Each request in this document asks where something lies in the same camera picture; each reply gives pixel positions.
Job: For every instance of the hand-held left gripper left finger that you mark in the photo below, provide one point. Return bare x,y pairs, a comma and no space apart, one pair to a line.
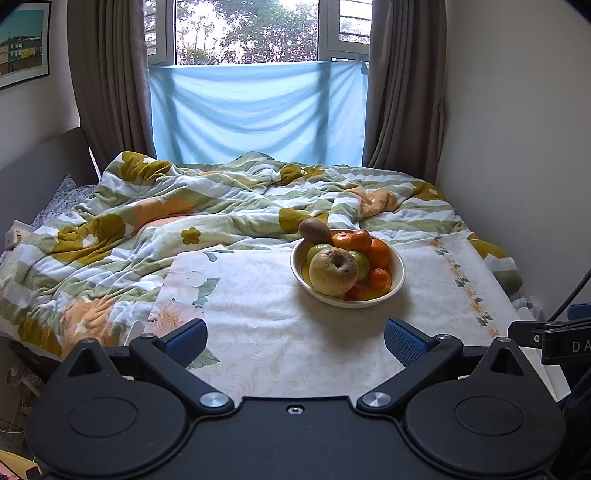
187,341

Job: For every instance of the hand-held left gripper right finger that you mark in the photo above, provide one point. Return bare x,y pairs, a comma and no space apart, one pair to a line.
406,344

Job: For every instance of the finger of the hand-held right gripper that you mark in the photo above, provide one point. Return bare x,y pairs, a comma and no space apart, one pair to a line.
581,311
524,333

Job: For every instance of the cream yellow bowl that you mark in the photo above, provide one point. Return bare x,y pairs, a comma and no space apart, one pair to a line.
397,277

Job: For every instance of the small orange mandarin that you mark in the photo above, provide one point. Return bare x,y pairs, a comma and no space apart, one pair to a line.
378,278

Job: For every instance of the small red fruit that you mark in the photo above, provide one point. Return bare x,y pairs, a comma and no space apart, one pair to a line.
354,292

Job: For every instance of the green apple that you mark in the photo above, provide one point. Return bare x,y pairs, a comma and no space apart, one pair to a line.
317,251
364,266

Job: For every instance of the dark orange mandarin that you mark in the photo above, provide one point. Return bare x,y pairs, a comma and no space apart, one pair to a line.
379,253

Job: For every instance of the large yellow apple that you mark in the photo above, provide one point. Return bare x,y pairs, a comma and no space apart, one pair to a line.
332,272

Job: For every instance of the bright orange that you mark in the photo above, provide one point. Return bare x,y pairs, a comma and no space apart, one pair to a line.
340,240

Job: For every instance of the brown kiwi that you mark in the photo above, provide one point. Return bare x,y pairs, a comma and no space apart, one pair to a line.
316,230

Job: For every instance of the white plastic bag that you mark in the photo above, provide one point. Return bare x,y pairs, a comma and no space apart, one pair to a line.
527,308

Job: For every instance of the white floral tablecloth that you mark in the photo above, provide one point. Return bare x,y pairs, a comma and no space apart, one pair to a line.
277,332

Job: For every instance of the green striped floral blanket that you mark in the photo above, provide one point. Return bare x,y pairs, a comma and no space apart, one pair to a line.
106,230

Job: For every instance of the grey patterned pillow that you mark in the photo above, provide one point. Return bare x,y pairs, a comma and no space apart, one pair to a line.
60,196

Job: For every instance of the tissue box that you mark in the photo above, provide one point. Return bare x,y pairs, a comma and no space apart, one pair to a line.
17,234

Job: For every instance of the grey headboard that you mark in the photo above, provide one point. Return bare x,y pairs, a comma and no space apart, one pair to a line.
37,161

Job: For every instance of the light blue window cloth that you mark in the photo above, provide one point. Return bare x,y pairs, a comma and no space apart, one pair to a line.
258,115

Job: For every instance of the brown curtain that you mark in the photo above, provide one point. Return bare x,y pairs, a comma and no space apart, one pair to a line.
406,92
111,83

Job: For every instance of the window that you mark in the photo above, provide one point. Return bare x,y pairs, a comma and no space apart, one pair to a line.
254,32

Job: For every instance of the wall poster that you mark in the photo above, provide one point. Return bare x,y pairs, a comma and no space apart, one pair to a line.
23,41

